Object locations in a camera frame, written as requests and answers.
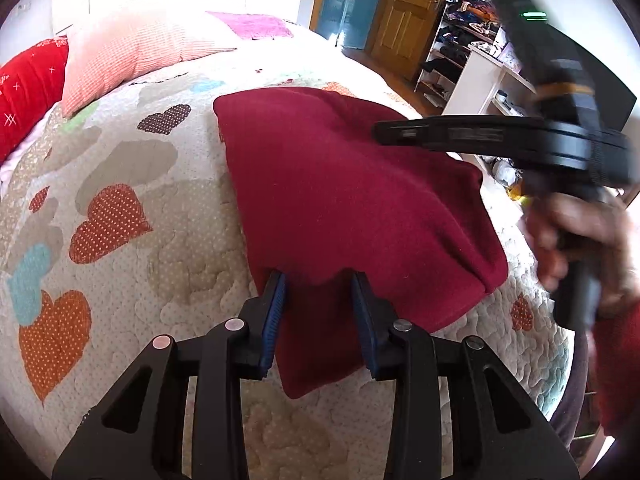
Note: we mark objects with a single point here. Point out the red snowflake pillow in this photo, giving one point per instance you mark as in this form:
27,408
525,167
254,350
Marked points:
30,90

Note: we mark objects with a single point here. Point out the heart patterned quilt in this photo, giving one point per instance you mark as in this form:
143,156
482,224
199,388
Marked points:
150,240

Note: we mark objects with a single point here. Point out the open shelf with clothes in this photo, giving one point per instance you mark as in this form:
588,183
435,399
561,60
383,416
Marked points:
450,40

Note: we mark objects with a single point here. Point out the black monitor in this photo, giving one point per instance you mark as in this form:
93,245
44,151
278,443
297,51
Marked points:
615,95

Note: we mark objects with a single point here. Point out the maroon knit sweater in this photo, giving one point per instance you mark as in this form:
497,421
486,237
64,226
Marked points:
340,185

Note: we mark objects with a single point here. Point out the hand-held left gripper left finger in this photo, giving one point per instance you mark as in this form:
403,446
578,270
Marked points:
274,320

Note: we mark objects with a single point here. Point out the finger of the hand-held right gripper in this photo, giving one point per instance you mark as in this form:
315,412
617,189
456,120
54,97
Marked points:
450,132

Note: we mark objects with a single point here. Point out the person's right hand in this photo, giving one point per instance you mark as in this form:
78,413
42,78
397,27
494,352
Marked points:
612,240

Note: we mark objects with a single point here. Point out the purple fuzzy cloth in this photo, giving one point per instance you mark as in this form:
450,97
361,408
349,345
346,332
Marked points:
250,25

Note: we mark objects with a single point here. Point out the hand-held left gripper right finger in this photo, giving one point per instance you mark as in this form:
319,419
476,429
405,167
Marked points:
364,320

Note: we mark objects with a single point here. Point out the white desk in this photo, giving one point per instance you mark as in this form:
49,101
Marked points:
475,85

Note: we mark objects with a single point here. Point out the pink ribbed pillow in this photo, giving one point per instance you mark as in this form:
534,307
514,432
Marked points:
130,50

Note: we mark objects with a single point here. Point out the wooden panel door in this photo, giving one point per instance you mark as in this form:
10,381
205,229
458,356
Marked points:
410,10

